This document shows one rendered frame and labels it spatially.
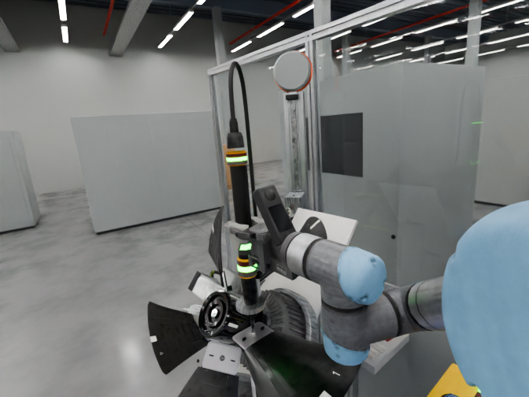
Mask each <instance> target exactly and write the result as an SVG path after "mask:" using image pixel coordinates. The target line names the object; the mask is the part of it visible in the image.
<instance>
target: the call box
mask: <svg viewBox="0 0 529 397"><path fill-rule="evenodd" d="M478 391H479V389H478V387H477V386H476V387H471V386H469V385H467V384H466V382H465V380H464V378H463V376H462V374H461V371H460V370H459V368H458V366H457V365H456V364H452V365H451V366H450V367H449V368H448V369H447V371H446V372H445V373H444V375H443V376H442V378H441V379H440V380H439V382H438V383H437V384H436V385H435V386H434V388H433V389H432V390H431V392H430V393H429V395H428V396H427V397H445V395H448V394H449V393H451V394H453V395H457V396H458V397H475V394H476V393H477V392H478Z"/></svg>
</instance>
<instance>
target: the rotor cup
mask: <svg viewBox="0 0 529 397"><path fill-rule="evenodd" d="M230 295H233V296H235V297H238V298H240V297H239V296H237V295H234V294H232V293H230V292H227V291H224V290H217V291H214V292H212V293H211V294H210V295H209V296H208V297H207V298H206V299H205V301H204V302H203V304H202V307H201V309H200V313H199V316H198V327H199V330H200V332H201V334H202V335H203V336H204V337H205V338H207V339H213V340H216V341H219V342H222V343H227V344H228V345H232V346H235V347H239V346H238V345H237V344H236V343H235V342H234V341H232V340H231V338H232V337H233V336H234V335H236V334H237V333H239V332H241V331H242V330H244V329H246V328H248V327H250V326H251V324H250V317H247V316H246V315H245V314H241V313H240V312H238V311H237V309H236V306H235V305H236V301H237V299H236V298H233V297H231V296H230ZM214 309H217V315H216V316H215V317H212V312H213V310H214ZM253 319H254V322H255V323H257V322H262V323H263V324H265V325H267V314H266V309H265V308H264V309H263V310H262V311H261V312H260V313H258V314H257V316H256V317H254V318H253ZM229 323H232V324H234V325H238V328H233V327H231V326H228V325H229ZM240 348H241V347H240Z"/></svg>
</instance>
